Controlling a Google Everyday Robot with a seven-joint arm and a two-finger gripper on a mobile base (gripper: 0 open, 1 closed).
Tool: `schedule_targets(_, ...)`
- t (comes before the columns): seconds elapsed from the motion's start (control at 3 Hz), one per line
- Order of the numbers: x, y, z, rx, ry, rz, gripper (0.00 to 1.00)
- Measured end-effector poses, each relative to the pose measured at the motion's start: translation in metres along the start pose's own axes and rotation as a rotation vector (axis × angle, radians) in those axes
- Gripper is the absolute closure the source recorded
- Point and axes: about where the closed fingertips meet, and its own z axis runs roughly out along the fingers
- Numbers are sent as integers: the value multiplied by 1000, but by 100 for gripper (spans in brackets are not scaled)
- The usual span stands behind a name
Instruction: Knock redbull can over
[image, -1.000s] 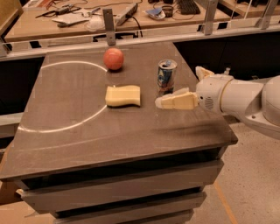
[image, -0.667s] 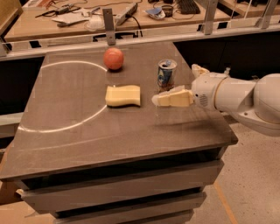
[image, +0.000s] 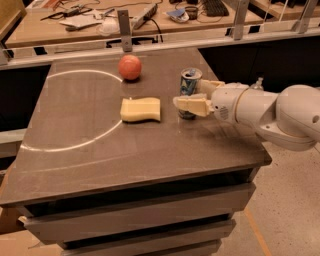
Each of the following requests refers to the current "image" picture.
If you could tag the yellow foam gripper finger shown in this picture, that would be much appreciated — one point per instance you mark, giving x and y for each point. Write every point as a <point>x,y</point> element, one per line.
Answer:
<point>196,104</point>
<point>209,86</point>

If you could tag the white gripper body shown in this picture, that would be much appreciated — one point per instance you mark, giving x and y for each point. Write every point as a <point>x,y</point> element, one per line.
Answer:
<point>224,101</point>

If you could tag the redbull can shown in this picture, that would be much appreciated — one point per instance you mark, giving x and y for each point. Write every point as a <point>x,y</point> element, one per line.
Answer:
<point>189,80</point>

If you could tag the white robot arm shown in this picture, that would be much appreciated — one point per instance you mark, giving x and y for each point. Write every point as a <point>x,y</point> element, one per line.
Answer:
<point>289,119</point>

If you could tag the yellow sponge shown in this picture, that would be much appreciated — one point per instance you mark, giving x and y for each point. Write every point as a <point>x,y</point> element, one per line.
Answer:
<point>134,110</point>

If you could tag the dark round tape roll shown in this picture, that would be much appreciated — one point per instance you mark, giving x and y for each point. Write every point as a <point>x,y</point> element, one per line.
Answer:
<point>192,12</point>

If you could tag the orange ball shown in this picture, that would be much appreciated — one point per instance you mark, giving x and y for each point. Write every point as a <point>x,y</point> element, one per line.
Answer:
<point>130,67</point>

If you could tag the black keyboard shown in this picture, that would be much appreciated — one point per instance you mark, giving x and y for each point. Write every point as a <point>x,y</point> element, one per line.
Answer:
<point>215,8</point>

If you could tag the grey power strip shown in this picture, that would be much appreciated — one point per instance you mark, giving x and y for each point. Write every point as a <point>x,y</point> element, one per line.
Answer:
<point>146,14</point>

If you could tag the grey table drawer unit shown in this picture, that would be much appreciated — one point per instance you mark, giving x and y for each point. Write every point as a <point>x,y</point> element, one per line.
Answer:
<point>182,210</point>

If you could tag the white paper stack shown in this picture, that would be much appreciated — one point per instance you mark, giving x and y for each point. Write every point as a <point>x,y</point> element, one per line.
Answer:
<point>80,21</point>

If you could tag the metal frame rail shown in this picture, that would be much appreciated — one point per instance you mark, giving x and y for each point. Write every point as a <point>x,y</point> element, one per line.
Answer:
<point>269,31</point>

